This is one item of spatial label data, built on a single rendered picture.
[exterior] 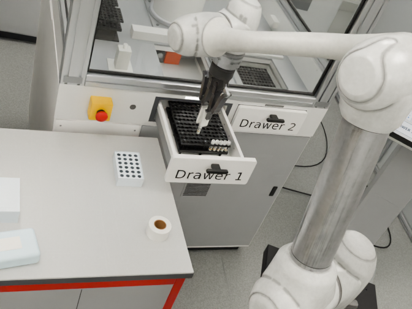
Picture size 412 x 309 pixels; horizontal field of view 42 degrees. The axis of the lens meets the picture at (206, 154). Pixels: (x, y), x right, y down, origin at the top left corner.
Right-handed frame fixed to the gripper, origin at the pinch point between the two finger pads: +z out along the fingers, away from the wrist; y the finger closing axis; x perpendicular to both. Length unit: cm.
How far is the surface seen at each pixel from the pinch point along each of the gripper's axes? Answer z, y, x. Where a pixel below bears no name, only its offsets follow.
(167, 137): 12.0, -4.9, -7.8
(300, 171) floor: 99, -37, 137
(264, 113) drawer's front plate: 8.9, -5.1, 34.8
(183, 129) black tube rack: 10.4, -5.7, -1.4
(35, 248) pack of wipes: 21, 17, -60
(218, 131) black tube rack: 10.3, -1.7, 11.1
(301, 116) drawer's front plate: 9, 0, 50
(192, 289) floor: 100, 8, 25
